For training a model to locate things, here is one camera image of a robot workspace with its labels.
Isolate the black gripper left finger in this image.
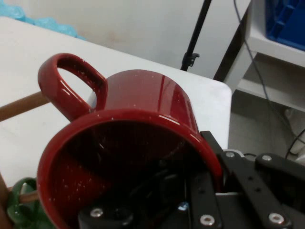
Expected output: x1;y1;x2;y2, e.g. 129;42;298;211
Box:
78;162;190;229

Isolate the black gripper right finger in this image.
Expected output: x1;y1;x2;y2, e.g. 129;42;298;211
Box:
189;130;305;229

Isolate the red ceramic mug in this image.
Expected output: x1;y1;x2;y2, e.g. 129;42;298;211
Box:
36;52;225;229

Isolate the green mug with white print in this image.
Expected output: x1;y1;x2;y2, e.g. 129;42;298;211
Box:
6;177;57;229

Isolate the white shelf unit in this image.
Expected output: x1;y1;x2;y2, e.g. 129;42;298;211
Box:
213;0;305;114

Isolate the brown wooden mug tree stand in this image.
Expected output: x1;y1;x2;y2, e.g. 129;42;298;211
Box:
0;91;49;229

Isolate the black tripod stand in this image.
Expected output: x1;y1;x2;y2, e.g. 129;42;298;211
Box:
180;0;213;72

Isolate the blue plastic crate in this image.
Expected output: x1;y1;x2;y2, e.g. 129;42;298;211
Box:
265;0;305;51

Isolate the light blue foam mat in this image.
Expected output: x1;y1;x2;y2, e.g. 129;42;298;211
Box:
0;4;87;42

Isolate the thin grey cable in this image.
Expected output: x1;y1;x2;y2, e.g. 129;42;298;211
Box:
233;0;290;125

